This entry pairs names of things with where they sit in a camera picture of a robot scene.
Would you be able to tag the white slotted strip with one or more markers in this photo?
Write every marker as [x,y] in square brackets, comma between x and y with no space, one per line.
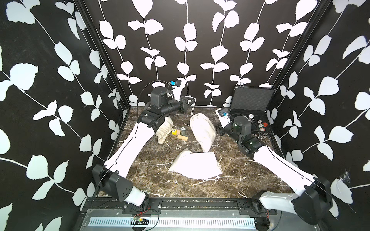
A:
[205,223]

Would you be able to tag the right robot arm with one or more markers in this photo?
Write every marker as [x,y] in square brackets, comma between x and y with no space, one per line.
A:
[311,199]

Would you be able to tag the black foam-lined case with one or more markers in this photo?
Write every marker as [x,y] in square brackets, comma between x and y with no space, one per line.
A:
[252,100]

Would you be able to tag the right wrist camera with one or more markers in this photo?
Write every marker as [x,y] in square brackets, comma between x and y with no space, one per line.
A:
[223,115]

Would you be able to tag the cream bag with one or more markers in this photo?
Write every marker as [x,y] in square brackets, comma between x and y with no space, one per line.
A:
[203,130]
[164,130]
[199,166]

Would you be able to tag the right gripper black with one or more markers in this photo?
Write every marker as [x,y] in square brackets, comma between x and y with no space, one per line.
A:
[221,131]

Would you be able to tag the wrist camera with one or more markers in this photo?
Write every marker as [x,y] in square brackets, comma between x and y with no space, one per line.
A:
[223,115]
[177,86]

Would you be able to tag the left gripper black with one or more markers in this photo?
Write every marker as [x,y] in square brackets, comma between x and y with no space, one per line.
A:
[181,103]

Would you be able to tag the wooden cylinder block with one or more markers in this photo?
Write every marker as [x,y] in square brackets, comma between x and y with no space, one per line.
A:
[181,137]

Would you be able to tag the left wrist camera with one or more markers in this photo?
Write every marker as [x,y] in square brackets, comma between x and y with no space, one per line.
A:
[177,86]

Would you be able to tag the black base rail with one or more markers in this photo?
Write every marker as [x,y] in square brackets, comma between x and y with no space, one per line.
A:
[243,206]

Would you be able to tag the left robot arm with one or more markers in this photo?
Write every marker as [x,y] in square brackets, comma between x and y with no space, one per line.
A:
[111,176]

